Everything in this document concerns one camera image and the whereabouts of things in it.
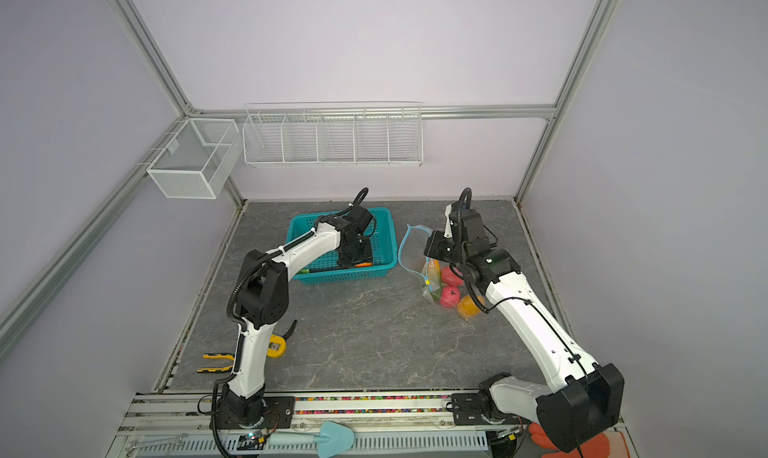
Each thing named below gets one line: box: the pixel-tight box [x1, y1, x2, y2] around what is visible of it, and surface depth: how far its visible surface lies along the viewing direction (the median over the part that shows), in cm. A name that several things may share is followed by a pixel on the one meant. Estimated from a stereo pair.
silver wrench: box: [126, 433, 189, 456], surface depth 72 cm
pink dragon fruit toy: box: [440, 285, 461, 308], surface depth 89 cm
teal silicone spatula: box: [268, 421, 354, 458], surface depth 72 cm
